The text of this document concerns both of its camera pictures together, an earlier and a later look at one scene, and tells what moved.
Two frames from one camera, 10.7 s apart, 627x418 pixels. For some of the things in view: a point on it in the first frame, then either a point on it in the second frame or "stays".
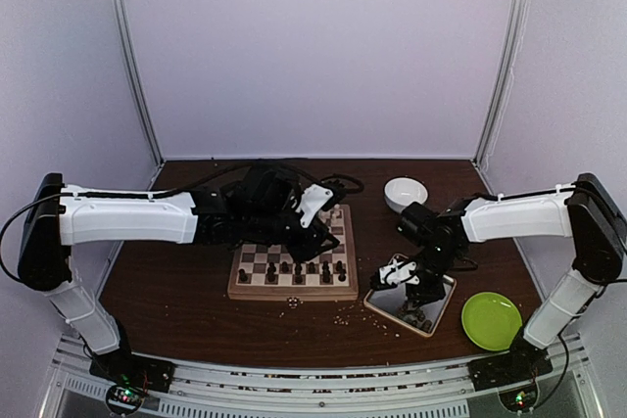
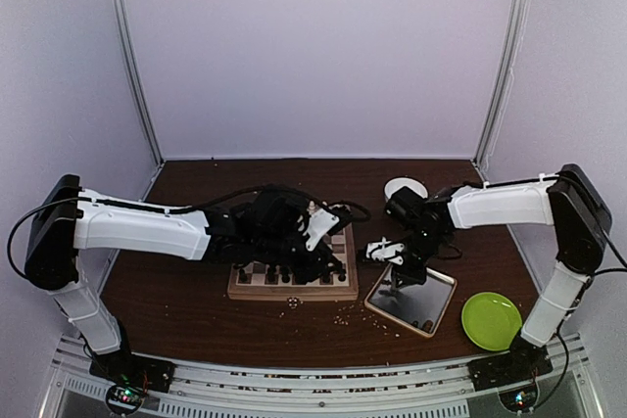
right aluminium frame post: (508, 55) stays
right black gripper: (432, 294) → (412, 277)
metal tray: (423, 317) stays
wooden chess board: (266, 271) stays
